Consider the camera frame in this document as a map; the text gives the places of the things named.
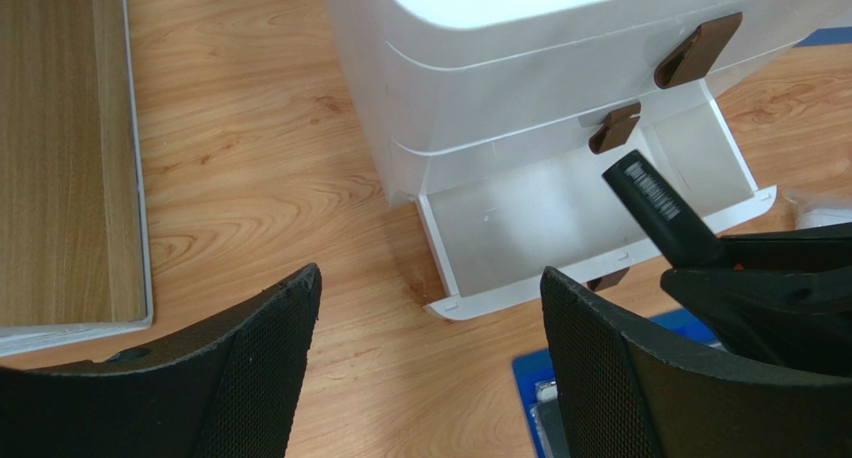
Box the blue folder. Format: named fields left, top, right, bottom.
left=512, top=309, right=724, bottom=457

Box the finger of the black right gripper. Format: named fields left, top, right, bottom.
left=660, top=266, right=851, bottom=377
left=721, top=223, right=851, bottom=270

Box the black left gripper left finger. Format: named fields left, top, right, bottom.
left=1, top=264, right=322, bottom=457

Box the white bottom drawer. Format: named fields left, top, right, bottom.
left=418, top=81, right=777, bottom=321

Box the white three drawer organizer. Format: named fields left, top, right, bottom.
left=325, top=0, right=851, bottom=205

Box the white wire shelf rack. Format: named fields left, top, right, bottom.
left=1, top=0, right=154, bottom=356

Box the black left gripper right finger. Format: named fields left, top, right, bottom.
left=540, top=267, right=851, bottom=457

